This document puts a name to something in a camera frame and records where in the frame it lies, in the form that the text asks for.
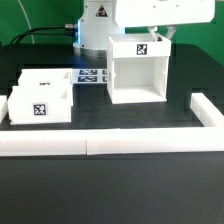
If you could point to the white marker tag sheet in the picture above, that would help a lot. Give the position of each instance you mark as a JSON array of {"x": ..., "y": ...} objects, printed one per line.
[{"x": 89, "y": 76}]

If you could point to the white rear drawer box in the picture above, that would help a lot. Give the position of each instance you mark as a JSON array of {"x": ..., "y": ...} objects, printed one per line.
[{"x": 44, "y": 76}]

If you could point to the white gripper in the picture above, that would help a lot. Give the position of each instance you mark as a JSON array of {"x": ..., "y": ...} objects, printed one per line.
[{"x": 138, "y": 13}]

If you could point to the white drawer cabinet frame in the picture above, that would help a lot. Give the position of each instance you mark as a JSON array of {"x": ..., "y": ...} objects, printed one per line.
[{"x": 137, "y": 68}]

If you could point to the white front drawer box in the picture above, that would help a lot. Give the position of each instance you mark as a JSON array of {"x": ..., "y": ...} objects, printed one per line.
[{"x": 39, "y": 105}]

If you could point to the white fence bar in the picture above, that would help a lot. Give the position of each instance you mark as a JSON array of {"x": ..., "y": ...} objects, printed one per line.
[
  {"x": 3, "y": 107},
  {"x": 156, "y": 140},
  {"x": 42, "y": 143},
  {"x": 205, "y": 111}
]

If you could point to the white drawer box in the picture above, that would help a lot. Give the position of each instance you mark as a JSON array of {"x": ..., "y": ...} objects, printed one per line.
[
  {"x": 39, "y": 105},
  {"x": 44, "y": 76}
]

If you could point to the white front fence bar left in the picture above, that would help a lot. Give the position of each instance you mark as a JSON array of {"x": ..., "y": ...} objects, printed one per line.
[{"x": 42, "y": 143}]

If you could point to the white front fence bar right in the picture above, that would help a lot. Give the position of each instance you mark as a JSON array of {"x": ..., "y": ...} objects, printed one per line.
[{"x": 156, "y": 140}]

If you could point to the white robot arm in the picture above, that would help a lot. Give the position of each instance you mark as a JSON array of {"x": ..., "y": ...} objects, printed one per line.
[{"x": 101, "y": 18}]

